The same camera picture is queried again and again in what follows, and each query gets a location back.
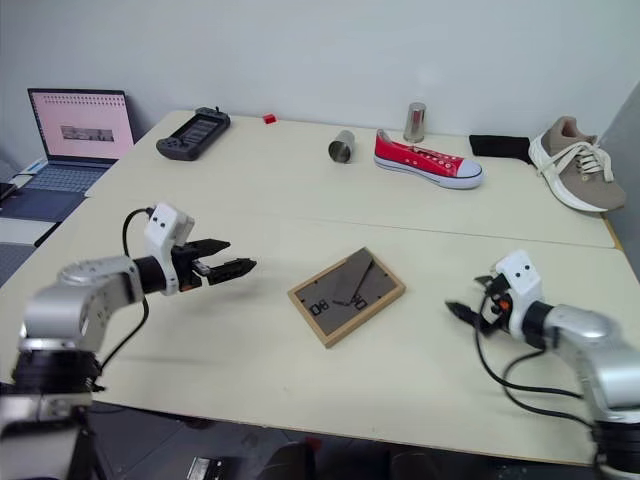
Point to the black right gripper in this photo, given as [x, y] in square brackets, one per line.
[496, 312]

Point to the black ribbed box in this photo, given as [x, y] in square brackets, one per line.
[207, 469]

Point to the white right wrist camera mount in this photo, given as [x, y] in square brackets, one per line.
[522, 280]

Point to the beige running shoe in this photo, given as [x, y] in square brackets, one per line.
[580, 170]

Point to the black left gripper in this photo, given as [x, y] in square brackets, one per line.
[187, 270]

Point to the wooden picture frame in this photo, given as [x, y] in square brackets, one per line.
[345, 295]

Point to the dark grey mat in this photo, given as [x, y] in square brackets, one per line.
[11, 262]

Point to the red canvas sneaker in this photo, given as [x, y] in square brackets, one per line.
[425, 160]

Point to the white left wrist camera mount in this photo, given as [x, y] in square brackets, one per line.
[162, 230]

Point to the short steel cup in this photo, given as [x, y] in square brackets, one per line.
[342, 146]

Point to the small red block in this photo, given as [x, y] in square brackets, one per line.
[270, 118]

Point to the open blue laptop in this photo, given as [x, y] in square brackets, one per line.
[80, 125]

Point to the black handheld game console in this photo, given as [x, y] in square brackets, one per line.
[192, 134]

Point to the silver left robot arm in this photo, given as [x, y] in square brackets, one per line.
[65, 305]

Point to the black folded cloth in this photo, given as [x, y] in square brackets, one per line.
[497, 146]

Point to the grey partition panel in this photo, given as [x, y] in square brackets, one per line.
[625, 150]

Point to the tall steel cup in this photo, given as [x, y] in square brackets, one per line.
[414, 122]

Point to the white flat pad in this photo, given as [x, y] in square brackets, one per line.
[25, 231]

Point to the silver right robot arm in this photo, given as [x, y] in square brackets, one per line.
[590, 340]

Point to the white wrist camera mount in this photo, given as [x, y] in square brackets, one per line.
[522, 280]
[162, 230]

